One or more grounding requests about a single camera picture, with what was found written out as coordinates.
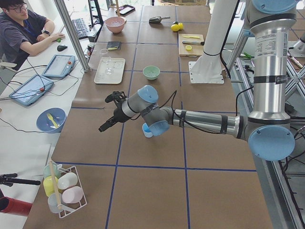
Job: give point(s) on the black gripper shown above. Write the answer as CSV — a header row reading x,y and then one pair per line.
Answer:
x,y
118,113

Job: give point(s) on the light blue plastic cup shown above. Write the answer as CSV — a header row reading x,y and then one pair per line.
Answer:
x,y
146,131

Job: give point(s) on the green ceramic bowl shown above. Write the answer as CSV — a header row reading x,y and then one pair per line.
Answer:
x,y
149,69

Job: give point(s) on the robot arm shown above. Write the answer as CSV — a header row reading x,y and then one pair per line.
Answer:
x,y
209,97

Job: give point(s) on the blue bowl with fork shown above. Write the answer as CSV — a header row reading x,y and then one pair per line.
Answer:
x,y
51,121

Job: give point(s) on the ice cubes in green bowl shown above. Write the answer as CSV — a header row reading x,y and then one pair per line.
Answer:
x,y
152,75

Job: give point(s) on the pink bowl with ice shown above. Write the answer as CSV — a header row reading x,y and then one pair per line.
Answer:
x,y
115,24

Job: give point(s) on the metal ice scoop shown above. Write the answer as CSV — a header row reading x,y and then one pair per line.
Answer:
x,y
157,19

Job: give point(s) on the cream bear serving tray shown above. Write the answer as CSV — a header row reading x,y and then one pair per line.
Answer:
x,y
117,64

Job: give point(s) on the clear wine glass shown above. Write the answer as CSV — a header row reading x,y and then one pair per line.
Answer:
x,y
106,60

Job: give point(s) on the far teach pendant tablet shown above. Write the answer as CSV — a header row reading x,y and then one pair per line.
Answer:
x,y
59,66

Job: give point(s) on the teach pendant tablet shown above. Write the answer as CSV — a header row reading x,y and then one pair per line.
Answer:
x,y
32,90
59,66

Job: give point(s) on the grey folded cloth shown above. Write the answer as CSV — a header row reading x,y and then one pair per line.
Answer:
x,y
113,45

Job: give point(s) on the near teach pendant tablet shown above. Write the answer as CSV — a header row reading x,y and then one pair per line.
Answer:
x,y
32,90

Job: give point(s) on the lemon half slice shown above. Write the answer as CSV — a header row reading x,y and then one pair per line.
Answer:
x,y
188,48

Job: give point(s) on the wooden cutting board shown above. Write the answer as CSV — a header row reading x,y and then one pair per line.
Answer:
x,y
197,49

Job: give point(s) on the whole yellow lemon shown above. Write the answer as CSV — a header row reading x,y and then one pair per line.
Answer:
x,y
175,27

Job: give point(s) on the yellow plastic knife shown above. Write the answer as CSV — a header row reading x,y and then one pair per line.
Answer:
x,y
194,37

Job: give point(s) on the seated person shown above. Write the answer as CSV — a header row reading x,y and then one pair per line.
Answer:
x,y
23,33

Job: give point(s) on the white wire cup rack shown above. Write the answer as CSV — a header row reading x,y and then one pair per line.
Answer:
x,y
63,189

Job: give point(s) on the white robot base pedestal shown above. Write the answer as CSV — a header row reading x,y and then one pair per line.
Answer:
x,y
207,69

